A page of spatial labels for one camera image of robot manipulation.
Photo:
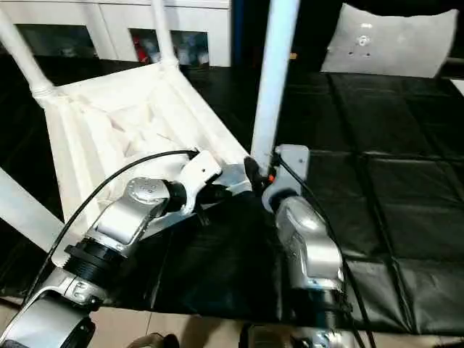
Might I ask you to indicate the dark grey robot foot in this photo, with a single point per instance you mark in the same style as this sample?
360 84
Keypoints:
152 341
268 338

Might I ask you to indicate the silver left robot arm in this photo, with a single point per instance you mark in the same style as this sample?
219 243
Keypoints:
130 214

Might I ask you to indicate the white flat board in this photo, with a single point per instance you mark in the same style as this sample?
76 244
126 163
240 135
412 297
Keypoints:
459 85

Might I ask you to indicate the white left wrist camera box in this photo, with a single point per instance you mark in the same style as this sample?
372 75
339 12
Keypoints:
199 170

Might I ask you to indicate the small red bottle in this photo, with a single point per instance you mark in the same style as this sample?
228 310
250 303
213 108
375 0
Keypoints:
141 48

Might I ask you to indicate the white plastic table top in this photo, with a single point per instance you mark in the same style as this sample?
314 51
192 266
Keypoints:
123 123

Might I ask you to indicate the white cabinet with glass doors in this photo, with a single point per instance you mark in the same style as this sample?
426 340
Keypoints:
109 14

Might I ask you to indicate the white plastic bag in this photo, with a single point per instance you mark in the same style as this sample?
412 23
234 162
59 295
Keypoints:
391 47

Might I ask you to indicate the black box with yellow label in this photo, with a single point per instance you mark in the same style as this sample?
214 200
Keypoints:
312 29

